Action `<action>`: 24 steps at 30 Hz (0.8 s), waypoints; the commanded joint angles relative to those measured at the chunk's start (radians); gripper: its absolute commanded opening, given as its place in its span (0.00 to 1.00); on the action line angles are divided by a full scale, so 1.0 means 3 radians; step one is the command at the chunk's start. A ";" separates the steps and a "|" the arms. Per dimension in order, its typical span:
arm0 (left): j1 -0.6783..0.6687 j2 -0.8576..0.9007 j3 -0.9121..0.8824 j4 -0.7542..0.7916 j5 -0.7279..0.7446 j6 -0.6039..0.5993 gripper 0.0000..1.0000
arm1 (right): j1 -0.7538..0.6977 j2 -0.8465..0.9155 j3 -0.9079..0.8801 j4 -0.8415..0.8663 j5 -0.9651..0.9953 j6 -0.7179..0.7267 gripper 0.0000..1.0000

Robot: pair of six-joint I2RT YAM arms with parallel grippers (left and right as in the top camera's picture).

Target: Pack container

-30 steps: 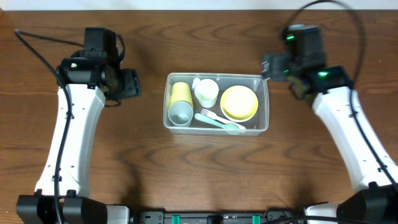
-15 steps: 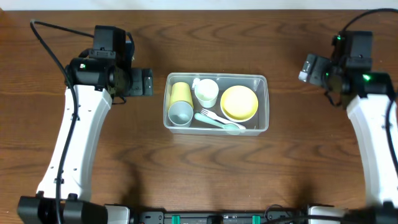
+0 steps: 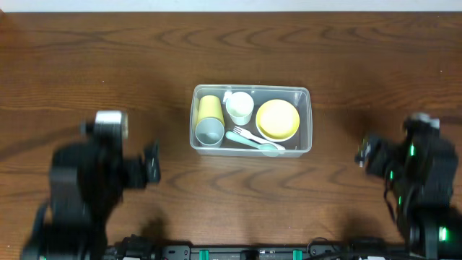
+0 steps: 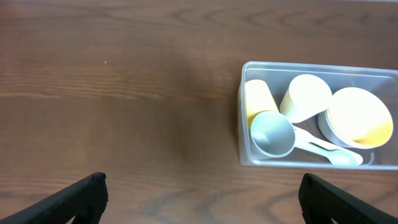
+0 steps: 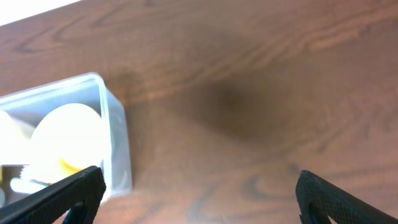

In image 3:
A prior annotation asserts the grey plastic cup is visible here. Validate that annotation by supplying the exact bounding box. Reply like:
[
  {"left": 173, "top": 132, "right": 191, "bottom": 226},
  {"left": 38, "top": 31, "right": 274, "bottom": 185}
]
[{"left": 195, "top": 118, "right": 225, "bottom": 148}]

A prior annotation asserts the yellow plastic cup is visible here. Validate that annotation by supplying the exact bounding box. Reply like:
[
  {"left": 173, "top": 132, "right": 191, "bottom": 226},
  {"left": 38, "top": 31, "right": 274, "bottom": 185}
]
[{"left": 196, "top": 95, "right": 225, "bottom": 125}]

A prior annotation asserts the yellow plastic bowl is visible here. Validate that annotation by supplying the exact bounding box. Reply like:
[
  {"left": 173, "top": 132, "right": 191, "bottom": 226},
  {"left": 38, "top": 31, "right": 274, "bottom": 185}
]
[{"left": 256, "top": 99, "right": 301, "bottom": 142}]

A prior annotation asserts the pink plastic fork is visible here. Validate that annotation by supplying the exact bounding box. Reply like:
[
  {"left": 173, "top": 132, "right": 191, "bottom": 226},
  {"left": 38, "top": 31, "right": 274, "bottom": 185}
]
[{"left": 232, "top": 126, "right": 285, "bottom": 150}]

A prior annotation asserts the light green plastic utensil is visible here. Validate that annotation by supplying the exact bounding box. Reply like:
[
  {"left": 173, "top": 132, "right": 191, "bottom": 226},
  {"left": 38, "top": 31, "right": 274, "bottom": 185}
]
[{"left": 225, "top": 131, "right": 279, "bottom": 157}]

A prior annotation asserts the white plastic cup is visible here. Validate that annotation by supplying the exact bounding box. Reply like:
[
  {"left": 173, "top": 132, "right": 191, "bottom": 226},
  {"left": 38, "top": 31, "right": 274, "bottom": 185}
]
[{"left": 225, "top": 92, "right": 254, "bottom": 126}]

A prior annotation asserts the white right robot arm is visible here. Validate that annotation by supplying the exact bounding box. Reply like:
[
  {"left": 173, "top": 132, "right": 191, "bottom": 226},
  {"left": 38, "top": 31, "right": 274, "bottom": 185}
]
[{"left": 354, "top": 113, "right": 461, "bottom": 259}]

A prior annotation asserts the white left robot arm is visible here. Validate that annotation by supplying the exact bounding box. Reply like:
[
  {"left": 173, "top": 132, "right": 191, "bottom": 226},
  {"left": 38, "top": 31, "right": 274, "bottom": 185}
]
[{"left": 20, "top": 110, "right": 161, "bottom": 260}]

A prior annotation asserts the clear plastic storage box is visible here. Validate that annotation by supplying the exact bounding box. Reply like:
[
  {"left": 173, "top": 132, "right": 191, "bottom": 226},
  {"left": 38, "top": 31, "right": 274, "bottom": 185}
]
[{"left": 189, "top": 84, "right": 313, "bottom": 157}]

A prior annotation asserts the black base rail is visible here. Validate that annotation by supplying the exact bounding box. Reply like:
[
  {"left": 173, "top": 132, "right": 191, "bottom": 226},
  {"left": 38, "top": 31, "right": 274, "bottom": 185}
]
[{"left": 102, "top": 235, "right": 420, "bottom": 260}]

